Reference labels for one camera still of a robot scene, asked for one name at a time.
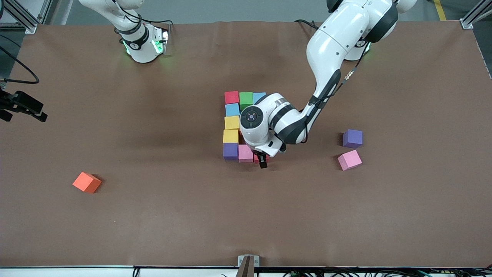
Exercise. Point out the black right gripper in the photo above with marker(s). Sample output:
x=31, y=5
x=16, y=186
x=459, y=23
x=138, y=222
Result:
x=15, y=100

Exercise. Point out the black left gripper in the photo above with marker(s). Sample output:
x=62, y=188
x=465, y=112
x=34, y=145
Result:
x=262, y=160

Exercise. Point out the red foam block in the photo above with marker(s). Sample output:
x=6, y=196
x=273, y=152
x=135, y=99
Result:
x=231, y=97
x=256, y=158

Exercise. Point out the pink foam block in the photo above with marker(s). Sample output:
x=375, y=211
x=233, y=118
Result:
x=349, y=159
x=245, y=154

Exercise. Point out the purple foam block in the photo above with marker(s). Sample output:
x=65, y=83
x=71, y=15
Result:
x=353, y=138
x=230, y=151

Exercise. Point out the yellow foam block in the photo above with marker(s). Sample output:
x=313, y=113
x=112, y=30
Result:
x=231, y=123
x=230, y=136

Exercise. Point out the light blue foam block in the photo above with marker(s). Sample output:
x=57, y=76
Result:
x=232, y=110
x=258, y=96

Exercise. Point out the green foam block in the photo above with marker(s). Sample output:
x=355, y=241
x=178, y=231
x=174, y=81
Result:
x=246, y=99

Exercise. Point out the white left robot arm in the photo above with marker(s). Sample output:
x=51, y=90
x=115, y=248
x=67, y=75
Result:
x=334, y=34

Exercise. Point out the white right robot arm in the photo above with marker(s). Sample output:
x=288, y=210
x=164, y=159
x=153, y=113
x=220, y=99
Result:
x=134, y=34

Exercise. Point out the brown table mat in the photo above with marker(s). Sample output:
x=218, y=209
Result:
x=246, y=231

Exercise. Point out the orange foam block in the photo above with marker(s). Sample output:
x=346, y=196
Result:
x=87, y=182

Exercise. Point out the aluminium frame post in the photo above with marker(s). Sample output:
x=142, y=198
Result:
x=23, y=17
x=471, y=17

